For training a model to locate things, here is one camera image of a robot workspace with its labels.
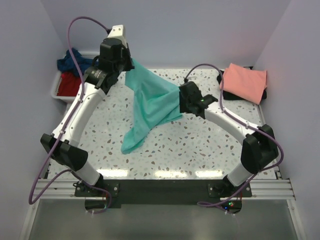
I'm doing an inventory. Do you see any teal t-shirt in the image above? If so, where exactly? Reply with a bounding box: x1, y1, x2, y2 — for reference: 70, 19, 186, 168
121, 59, 182, 155

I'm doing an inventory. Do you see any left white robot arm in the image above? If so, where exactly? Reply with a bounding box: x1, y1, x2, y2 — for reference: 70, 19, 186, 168
40, 37, 134, 196

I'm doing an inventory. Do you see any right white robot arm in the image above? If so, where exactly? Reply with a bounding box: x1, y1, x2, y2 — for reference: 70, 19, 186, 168
179, 81, 279, 197

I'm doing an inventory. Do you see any white plastic laundry basket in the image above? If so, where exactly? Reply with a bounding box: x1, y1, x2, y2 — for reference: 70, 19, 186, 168
50, 50, 99, 104

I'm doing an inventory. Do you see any folded black t-shirt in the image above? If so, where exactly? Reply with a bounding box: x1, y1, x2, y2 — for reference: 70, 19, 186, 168
216, 66, 269, 101

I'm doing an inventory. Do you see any navy blue t-shirt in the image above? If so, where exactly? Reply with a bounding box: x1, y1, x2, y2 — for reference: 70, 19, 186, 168
56, 48, 99, 77

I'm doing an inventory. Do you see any red t-shirt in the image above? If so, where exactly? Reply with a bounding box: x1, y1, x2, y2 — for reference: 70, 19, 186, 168
57, 72, 81, 97

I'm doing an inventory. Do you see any folded salmon pink t-shirt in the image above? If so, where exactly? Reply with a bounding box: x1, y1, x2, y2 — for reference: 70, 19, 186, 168
219, 62, 268, 105

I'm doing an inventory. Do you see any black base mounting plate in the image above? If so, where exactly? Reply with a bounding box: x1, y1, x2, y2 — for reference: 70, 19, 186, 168
73, 179, 241, 210

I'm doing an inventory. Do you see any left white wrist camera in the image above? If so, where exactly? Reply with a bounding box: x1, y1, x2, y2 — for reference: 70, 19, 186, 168
107, 24, 127, 46

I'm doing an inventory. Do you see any aluminium rail frame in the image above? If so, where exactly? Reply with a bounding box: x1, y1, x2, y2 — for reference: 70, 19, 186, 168
21, 154, 306, 240

